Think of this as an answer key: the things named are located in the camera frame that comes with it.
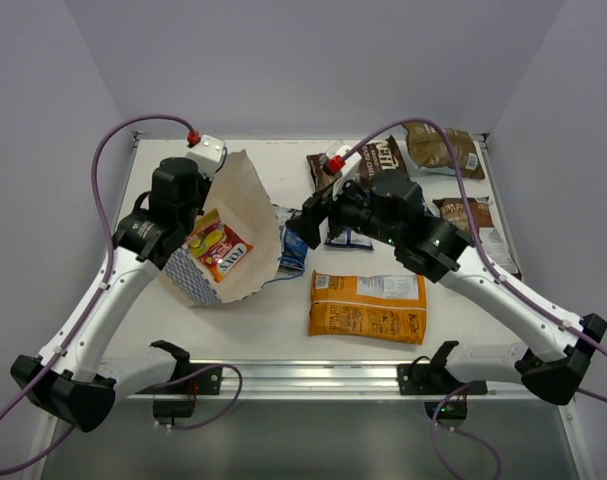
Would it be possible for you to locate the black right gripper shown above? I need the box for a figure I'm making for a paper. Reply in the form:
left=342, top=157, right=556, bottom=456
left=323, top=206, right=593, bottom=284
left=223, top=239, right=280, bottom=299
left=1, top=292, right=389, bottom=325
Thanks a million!
left=286, top=168, right=403, bottom=249

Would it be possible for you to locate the blue checkered paper bag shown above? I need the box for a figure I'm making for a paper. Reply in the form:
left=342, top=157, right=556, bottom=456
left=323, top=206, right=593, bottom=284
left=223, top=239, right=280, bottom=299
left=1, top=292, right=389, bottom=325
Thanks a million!
left=161, top=150, right=281, bottom=307

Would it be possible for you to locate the blue white milk snack pack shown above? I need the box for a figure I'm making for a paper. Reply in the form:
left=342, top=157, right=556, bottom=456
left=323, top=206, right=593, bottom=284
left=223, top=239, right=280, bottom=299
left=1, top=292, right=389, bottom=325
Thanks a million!
left=273, top=205, right=308, bottom=273

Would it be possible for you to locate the dark blue snack bag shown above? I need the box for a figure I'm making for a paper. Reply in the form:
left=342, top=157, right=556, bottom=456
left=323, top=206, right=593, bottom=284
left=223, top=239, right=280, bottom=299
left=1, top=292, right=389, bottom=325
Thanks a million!
left=324, top=228, right=374, bottom=251

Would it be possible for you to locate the colourful red candy bag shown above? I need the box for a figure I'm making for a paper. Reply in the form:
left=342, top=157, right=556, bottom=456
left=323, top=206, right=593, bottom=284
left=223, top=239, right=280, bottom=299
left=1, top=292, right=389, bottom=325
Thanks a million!
left=186, top=209, right=253, bottom=283

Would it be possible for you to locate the brown kettle chips bag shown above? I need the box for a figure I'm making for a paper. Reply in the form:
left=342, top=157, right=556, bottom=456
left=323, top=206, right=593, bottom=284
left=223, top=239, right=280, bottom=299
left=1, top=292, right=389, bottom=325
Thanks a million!
left=306, top=136, right=407, bottom=191

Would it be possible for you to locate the orange brown snack bag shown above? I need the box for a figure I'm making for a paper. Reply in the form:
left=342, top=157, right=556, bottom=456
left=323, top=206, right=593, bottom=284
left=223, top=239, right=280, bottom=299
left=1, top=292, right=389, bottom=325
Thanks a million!
left=308, top=271, right=427, bottom=345

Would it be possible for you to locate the light blue snack bag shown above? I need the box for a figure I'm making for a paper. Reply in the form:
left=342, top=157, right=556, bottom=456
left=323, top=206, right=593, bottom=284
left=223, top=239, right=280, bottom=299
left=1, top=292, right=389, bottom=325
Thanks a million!
left=403, top=122, right=485, bottom=180

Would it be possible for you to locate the dark brown chips bag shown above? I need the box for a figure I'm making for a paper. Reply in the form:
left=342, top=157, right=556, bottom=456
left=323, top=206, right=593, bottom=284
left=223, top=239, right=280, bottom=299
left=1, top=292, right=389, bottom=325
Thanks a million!
left=432, top=197, right=521, bottom=279

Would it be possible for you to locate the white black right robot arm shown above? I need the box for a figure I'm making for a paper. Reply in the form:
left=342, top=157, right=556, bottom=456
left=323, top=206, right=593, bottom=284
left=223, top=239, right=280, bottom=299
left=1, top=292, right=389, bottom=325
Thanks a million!
left=286, top=170, right=607, bottom=405

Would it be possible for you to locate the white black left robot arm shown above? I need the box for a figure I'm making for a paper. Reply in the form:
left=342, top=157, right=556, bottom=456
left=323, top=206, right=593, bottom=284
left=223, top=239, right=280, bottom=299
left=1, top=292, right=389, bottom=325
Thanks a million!
left=11, top=157, right=211, bottom=432

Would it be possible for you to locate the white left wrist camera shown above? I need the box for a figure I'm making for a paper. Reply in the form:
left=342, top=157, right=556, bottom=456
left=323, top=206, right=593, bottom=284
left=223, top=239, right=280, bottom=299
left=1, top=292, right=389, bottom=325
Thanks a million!
left=185, top=131, right=228, bottom=179

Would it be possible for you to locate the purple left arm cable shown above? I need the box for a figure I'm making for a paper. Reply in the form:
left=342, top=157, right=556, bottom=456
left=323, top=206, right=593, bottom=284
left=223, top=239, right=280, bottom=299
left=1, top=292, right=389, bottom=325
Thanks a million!
left=0, top=114, right=244, bottom=475

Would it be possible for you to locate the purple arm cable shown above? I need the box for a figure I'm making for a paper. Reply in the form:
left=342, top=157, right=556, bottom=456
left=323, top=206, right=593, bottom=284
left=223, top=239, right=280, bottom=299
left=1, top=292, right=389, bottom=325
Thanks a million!
left=340, top=119, right=607, bottom=480
left=0, top=114, right=244, bottom=475

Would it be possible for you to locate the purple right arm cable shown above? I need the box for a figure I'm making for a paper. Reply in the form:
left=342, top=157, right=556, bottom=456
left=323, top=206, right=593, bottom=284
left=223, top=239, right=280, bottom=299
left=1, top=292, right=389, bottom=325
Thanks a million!
left=340, top=119, right=607, bottom=480

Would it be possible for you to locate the aluminium mounting rail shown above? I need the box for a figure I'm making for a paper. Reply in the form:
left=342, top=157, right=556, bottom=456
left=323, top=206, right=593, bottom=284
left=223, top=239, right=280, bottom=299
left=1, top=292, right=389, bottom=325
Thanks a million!
left=127, top=357, right=574, bottom=401

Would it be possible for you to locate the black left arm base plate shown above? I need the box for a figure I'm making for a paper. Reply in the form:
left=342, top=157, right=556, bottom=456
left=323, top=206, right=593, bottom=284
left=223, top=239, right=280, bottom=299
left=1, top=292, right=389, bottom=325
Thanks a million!
left=147, top=362, right=222, bottom=424

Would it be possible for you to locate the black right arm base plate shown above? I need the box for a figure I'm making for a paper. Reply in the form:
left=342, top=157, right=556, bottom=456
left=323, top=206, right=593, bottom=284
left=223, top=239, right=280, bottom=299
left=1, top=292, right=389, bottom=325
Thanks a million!
left=397, top=363, right=488, bottom=420

